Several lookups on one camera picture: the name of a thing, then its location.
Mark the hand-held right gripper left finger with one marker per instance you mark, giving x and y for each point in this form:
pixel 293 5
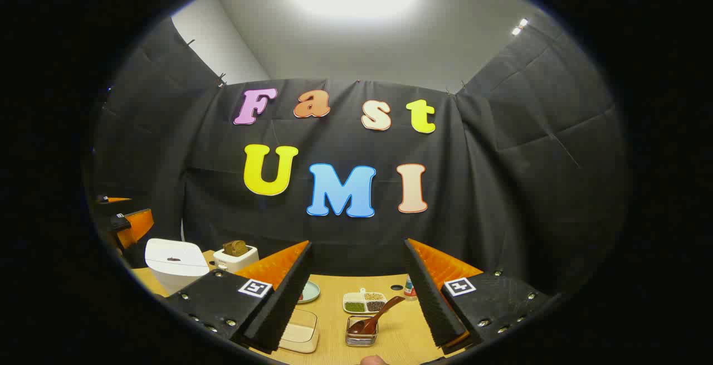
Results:
pixel 284 303

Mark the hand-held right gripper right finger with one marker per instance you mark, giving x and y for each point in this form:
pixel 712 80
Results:
pixel 431 303

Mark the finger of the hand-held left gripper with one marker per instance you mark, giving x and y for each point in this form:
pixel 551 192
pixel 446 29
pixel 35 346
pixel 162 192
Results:
pixel 136 228
pixel 117 199

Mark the white rice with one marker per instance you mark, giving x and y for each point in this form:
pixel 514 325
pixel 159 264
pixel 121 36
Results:
pixel 298 335

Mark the wooden spoon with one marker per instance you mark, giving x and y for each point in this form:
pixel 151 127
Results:
pixel 384 308

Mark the white rice cooker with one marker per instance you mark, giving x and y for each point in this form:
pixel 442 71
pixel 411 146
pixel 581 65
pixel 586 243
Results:
pixel 175 270

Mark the clear rice container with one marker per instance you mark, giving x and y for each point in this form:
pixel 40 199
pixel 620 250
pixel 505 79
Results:
pixel 301 320

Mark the plastic water bottle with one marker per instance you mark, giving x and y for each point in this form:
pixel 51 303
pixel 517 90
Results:
pixel 410 291

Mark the light green plate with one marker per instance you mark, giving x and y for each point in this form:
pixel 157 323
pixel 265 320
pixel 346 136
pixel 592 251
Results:
pixel 309 293

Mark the dark red beans pile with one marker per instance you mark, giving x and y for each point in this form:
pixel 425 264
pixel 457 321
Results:
pixel 376 306

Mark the yellow soybeans pile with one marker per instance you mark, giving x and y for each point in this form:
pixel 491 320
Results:
pixel 374 296

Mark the white toaster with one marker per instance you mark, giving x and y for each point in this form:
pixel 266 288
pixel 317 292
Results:
pixel 239 260

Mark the green beans pile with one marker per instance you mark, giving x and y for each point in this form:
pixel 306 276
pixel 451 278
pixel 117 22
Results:
pixel 355 307

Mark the white divided dish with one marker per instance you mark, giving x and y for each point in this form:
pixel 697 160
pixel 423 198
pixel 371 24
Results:
pixel 356 298

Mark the brown bread slice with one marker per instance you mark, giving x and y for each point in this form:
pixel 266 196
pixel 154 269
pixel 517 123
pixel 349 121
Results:
pixel 236 248

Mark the small ceiling spotlight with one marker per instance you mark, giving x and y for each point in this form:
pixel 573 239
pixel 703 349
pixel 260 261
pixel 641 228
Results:
pixel 519 26

